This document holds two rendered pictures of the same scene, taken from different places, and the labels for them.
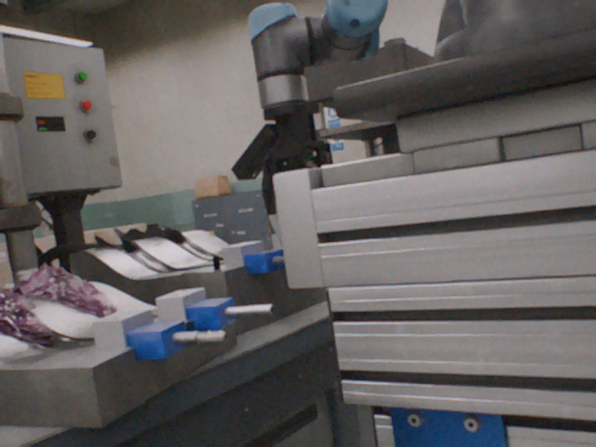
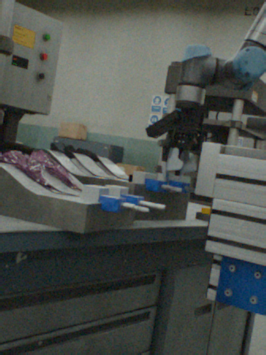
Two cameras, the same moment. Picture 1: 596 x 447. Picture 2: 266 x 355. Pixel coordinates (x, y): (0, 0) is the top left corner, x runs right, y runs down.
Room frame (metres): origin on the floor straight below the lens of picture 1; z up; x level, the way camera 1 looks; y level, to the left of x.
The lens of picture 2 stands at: (-0.36, 0.14, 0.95)
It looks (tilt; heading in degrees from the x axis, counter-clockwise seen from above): 3 degrees down; 359
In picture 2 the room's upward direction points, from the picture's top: 9 degrees clockwise
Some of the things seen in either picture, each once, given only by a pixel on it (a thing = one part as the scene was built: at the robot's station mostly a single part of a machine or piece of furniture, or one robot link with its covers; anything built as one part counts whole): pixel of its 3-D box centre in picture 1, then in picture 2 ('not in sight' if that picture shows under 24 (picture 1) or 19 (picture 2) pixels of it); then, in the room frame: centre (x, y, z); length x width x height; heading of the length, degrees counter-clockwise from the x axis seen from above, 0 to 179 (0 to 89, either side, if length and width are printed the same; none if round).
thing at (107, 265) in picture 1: (178, 274); (93, 180); (1.05, 0.23, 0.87); 0.50 x 0.26 x 0.14; 52
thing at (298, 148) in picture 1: (294, 146); (188, 127); (0.93, 0.00, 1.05); 0.09 x 0.08 x 0.12; 52
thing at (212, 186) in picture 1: (212, 186); (73, 131); (8.32, 1.20, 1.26); 0.42 x 0.33 x 0.29; 61
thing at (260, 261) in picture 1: (270, 261); (158, 185); (0.83, 0.06, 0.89); 0.13 x 0.05 x 0.05; 52
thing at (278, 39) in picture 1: (278, 44); (195, 67); (0.93, 0.00, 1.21); 0.09 x 0.08 x 0.11; 95
